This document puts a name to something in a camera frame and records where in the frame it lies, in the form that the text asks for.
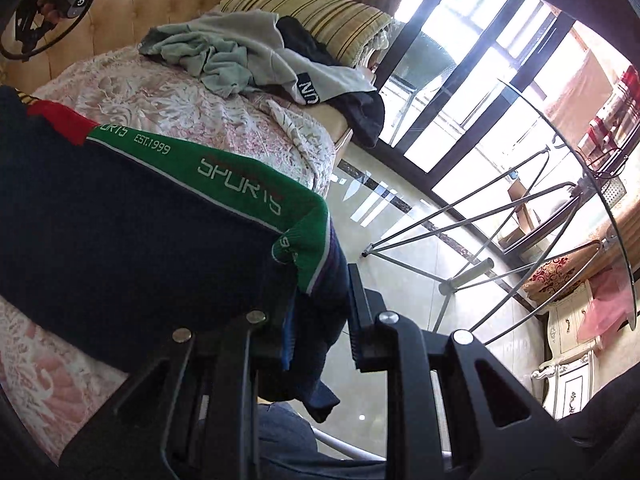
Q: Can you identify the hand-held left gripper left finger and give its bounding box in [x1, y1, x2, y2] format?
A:
[59, 310, 268, 480]

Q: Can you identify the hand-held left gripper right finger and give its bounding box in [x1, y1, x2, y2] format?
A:
[347, 262, 571, 480]

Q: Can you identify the navy sweater with green stripe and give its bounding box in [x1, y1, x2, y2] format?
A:
[0, 85, 352, 424]

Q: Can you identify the person's jeans leg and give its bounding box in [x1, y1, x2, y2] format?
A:
[254, 402, 392, 480]

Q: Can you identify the round glass table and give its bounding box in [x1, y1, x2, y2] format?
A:
[362, 79, 640, 347]

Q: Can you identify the pink floral bedspread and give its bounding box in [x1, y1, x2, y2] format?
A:
[0, 50, 352, 466]

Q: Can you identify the light green garment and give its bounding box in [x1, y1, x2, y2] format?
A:
[139, 24, 257, 97]

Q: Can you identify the grey sweatshirt with black label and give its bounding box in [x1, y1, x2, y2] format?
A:
[190, 10, 379, 107]

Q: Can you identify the cardboard box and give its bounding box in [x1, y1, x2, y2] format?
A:
[497, 177, 547, 256]

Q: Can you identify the red floral cushion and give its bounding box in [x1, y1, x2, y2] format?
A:
[522, 255, 572, 307]

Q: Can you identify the black garment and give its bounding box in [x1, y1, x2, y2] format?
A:
[276, 16, 386, 149]

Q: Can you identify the white carved nightstand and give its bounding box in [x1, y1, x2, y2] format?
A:
[530, 280, 622, 419]

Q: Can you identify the striped yellow pillow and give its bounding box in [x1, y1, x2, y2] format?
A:
[217, 0, 397, 69]

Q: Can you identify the pink cloth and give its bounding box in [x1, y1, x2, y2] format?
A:
[577, 265, 637, 344]

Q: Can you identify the dark cloth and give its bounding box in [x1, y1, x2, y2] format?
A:
[557, 377, 640, 480]

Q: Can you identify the red plaid cloth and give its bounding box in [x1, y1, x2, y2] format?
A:
[580, 65, 640, 172]

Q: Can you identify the black window frame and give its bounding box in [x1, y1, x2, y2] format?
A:
[372, 0, 640, 202]

